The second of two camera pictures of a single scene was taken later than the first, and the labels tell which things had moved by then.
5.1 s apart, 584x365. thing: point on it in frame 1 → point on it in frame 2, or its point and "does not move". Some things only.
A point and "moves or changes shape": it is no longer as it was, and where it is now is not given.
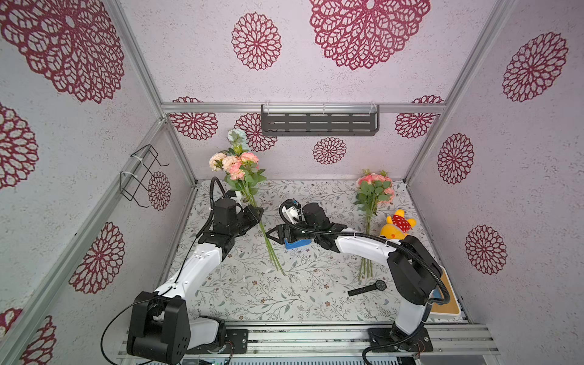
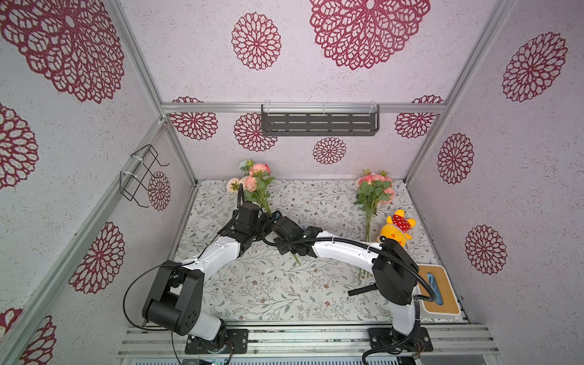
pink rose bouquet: [242, 170] moves or changes shape
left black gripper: [251, 211] → [265, 217]
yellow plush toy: [397, 226] does not move
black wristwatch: [379, 285] does not move
